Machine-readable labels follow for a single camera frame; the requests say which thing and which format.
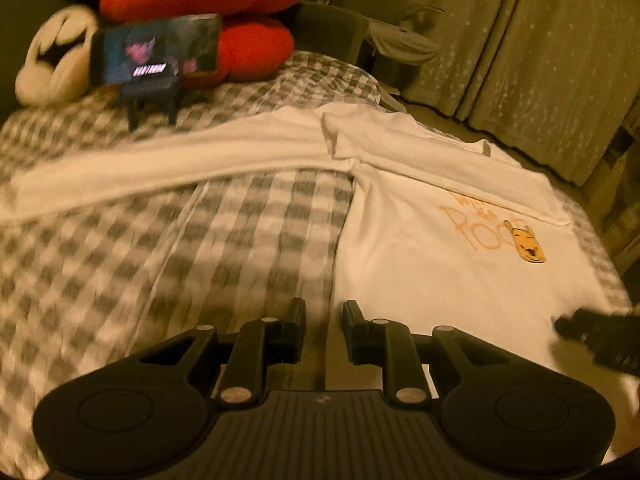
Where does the grey star curtain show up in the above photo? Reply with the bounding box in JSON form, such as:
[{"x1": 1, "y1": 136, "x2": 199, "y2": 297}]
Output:
[{"x1": 401, "y1": 0, "x2": 639, "y2": 184}]

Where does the white flower plush cushion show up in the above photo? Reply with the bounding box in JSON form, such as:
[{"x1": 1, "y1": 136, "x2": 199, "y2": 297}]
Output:
[{"x1": 14, "y1": 4, "x2": 99, "y2": 107}]

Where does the black phone stand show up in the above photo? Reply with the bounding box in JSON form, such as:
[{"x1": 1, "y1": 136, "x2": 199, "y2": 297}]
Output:
[{"x1": 119, "y1": 77, "x2": 181, "y2": 132}]

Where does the grey checkered bed quilt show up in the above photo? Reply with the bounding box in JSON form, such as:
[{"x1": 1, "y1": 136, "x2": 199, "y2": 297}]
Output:
[{"x1": 0, "y1": 49, "x2": 634, "y2": 480}]

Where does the white Pooh t-shirt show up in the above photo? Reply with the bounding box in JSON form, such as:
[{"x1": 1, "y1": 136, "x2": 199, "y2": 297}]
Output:
[{"x1": 1, "y1": 103, "x2": 639, "y2": 457}]

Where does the wooden shelf unit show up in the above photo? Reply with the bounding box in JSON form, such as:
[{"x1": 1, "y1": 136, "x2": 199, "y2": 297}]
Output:
[{"x1": 581, "y1": 98, "x2": 640, "y2": 276}]

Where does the smartphone playing video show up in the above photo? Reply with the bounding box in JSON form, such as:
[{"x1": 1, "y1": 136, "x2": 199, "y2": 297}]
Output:
[{"x1": 90, "y1": 14, "x2": 222, "y2": 87}]

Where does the red knitted cushion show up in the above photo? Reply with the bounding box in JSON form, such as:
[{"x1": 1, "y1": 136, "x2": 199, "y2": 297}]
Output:
[{"x1": 100, "y1": 0, "x2": 302, "y2": 88}]

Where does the grey garment on chair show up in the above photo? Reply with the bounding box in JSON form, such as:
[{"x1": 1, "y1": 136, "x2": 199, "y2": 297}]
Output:
[{"x1": 366, "y1": 20, "x2": 439, "y2": 66}]

